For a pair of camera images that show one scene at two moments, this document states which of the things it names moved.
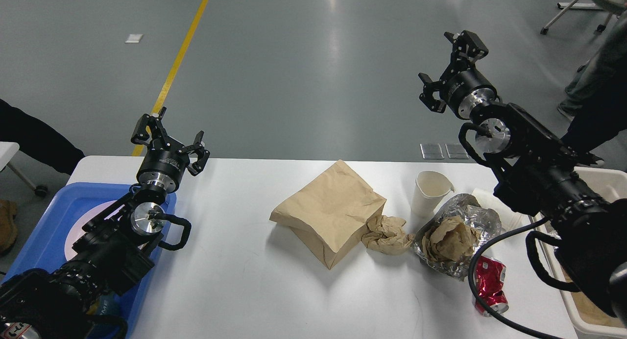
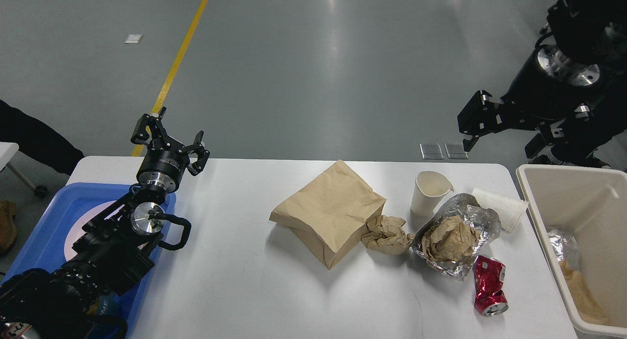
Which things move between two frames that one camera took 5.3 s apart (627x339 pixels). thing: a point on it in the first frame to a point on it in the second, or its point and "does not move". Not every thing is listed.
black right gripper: (462, 90) to (553, 91)
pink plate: (75, 230) does not move
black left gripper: (162, 166) does not move
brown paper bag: (331, 214) does not move
